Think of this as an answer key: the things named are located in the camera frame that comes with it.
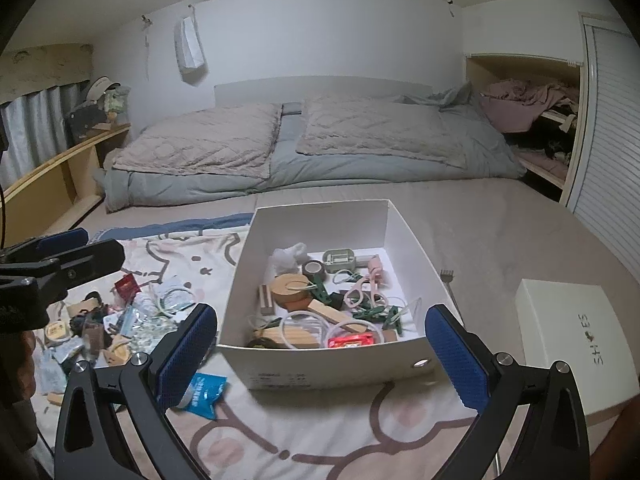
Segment hanging white bag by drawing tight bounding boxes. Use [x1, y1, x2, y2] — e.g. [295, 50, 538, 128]
[174, 5, 207, 72]

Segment white brimmed hat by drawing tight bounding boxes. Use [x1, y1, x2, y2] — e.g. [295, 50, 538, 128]
[82, 76, 121, 103]

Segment dark brown tape roll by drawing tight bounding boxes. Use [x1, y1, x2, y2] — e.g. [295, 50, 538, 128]
[82, 320, 106, 351]

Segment cream shoe box lid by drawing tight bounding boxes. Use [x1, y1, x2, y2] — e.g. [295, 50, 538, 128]
[515, 278, 640, 428]

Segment beige cartoon curtain valance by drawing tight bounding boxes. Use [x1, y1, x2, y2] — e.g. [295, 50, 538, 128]
[0, 42, 95, 103]

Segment wooden block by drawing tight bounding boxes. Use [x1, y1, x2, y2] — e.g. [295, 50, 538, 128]
[307, 300, 353, 328]

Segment white shoe box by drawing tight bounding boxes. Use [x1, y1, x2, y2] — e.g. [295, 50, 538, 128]
[216, 199, 463, 392]

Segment white wall cable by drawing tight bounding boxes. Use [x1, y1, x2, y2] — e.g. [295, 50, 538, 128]
[140, 15, 153, 81]

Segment red snack packet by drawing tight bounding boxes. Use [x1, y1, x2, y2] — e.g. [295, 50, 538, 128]
[327, 332, 373, 350]

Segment grey curtain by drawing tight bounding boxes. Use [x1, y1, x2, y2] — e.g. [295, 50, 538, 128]
[0, 82, 93, 191]

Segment pink scissors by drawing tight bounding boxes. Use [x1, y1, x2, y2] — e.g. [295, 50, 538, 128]
[345, 280, 386, 311]

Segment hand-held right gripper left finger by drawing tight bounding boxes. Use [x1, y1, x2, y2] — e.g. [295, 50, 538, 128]
[52, 302, 221, 480]

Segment white plastic ring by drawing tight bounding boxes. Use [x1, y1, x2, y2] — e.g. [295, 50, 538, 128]
[280, 310, 335, 350]

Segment pink clothes pile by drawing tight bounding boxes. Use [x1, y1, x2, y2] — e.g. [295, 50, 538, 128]
[477, 80, 581, 131]

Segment grey duvet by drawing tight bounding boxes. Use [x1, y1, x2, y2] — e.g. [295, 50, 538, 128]
[92, 82, 526, 212]

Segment white louvred door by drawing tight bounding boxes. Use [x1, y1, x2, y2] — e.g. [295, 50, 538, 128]
[560, 10, 640, 281]

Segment dark handbag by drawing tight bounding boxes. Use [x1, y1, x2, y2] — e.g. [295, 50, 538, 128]
[65, 101, 113, 143]

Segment blue ice pack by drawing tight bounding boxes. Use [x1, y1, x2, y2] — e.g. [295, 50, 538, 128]
[182, 372, 228, 421]

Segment round wooden holder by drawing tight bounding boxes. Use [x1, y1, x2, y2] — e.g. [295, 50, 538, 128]
[270, 272, 316, 308]

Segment person's left hand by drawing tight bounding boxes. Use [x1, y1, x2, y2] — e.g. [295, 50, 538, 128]
[20, 332, 37, 401]

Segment grey green plastic case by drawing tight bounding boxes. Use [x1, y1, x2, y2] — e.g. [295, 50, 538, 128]
[322, 249, 357, 268]

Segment clear packet of white rings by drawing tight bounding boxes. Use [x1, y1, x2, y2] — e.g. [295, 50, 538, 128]
[152, 287, 193, 316]

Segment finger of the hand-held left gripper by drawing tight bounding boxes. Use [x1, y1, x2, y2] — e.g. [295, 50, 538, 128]
[50, 239, 125, 291]
[0, 228, 89, 267]

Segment beige quilted pillow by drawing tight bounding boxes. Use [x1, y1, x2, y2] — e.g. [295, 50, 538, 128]
[112, 101, 283, 179]
[295, 95, 466, 168]

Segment floral fabric pouch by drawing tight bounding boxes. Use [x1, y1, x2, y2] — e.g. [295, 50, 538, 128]
[132, 319, 176, 348]

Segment printed blanket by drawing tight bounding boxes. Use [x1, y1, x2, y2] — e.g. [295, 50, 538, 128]
[30, 212, 501, 480]

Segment white crumpled tissue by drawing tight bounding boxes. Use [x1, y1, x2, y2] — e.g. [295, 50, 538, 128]
[272, 242, 308, 268]

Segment dark clothes pile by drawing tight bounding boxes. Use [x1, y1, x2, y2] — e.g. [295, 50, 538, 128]
[505, 120, 573, 161]

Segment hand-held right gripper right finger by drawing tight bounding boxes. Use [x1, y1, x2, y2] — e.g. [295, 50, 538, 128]
[424, 304, 591, 480]

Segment bunch of green clothes pegs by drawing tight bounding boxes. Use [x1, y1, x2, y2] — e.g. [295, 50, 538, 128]
[312, 280, 407, 335]

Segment wooden bedside shelf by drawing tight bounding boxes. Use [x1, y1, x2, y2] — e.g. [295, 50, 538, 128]
[0, 122, 132, 246]

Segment green plush toy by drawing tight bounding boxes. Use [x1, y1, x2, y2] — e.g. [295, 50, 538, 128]
[105, 87, 131, 121]

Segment small red box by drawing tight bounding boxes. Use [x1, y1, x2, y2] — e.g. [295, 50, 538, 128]
[114, 275, 141, 301]

